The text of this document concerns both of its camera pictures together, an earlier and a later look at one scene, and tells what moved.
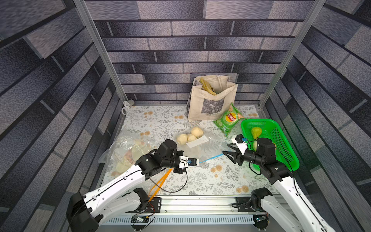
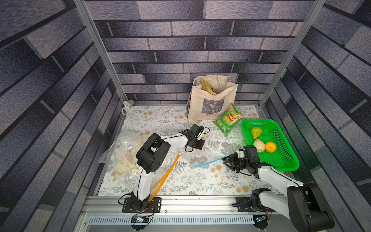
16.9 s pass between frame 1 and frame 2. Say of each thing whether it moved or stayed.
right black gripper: moved
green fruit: stayed
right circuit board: stayed
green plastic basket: stayed
